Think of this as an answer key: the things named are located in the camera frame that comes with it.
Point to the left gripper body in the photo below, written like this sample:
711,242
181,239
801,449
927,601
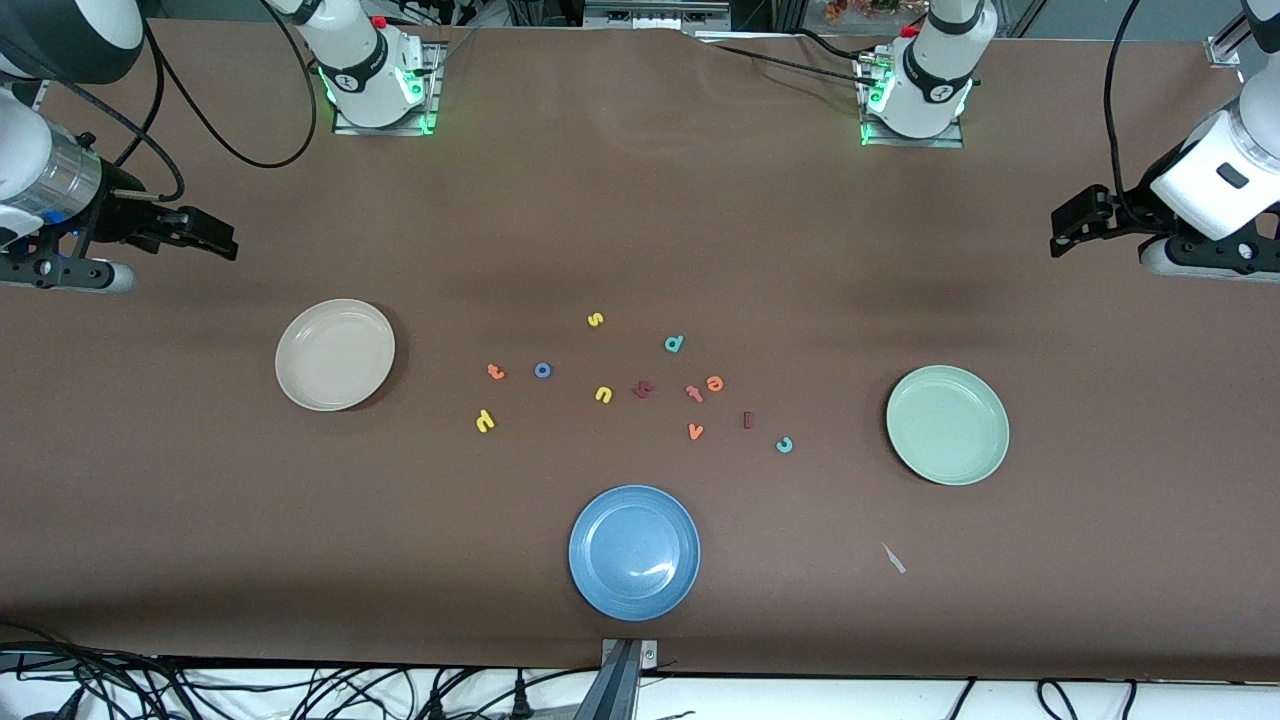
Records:
1128,213

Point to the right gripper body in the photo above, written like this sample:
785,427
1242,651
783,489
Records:
124,215

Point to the yellow foam letter h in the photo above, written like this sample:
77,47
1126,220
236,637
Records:
485,422

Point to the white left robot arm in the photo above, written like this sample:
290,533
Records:
930,80

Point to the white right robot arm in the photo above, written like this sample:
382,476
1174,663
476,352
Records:
360,70

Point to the beige brown plate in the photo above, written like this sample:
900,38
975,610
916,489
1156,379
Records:
335,355

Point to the light green plate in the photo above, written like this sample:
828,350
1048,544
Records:
947,425

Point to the orange artificial flowers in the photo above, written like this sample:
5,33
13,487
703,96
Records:
850,10

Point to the small white tape scrap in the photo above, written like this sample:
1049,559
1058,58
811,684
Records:
893,558

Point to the brown table cover sheet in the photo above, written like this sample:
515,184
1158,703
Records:
640,200

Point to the grey power strip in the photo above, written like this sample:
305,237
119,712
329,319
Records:
655,15

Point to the black power plug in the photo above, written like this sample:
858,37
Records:
436,708
520,705
70,705

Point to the blue plate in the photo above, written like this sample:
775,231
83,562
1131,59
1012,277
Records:
634,553

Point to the aluminium frame corner bracket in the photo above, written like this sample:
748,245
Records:
1220,50

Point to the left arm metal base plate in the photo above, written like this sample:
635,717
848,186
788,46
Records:
868,135

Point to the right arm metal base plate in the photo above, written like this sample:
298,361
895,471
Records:
432,100

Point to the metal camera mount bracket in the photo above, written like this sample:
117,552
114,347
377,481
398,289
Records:
620,690

